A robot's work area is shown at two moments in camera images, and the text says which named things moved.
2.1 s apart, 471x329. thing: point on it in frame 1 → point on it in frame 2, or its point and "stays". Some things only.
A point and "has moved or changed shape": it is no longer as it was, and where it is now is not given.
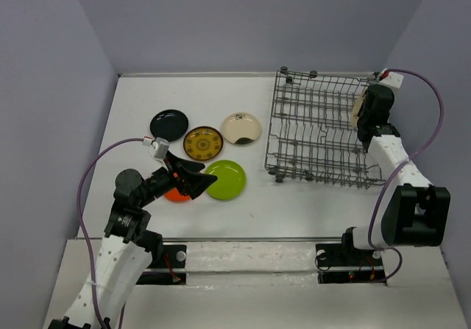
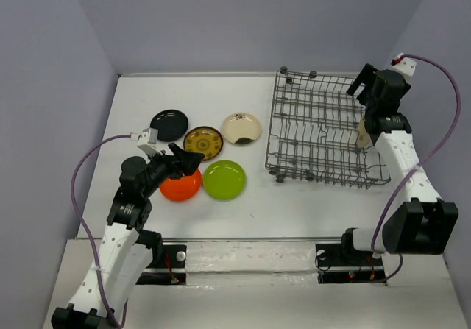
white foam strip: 252,257 stays
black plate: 168,124 stays
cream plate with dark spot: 241,127 stays
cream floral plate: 359,101 has moved or changed shape
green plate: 231,179 stays
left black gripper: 193,184 → 182,163
